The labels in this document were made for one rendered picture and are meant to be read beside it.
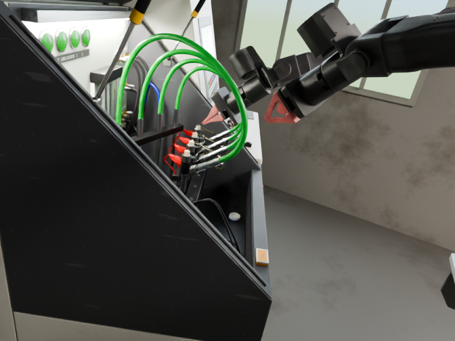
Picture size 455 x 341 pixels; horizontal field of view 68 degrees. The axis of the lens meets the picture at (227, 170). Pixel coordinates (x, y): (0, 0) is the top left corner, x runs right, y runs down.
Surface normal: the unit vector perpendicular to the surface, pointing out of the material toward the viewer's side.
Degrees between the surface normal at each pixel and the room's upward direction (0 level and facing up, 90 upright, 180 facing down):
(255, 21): 90
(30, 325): 90
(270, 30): 90
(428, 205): 90
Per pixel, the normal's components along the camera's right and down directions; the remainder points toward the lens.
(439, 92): -0.43, 0.33
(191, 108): -0.06, 0.42
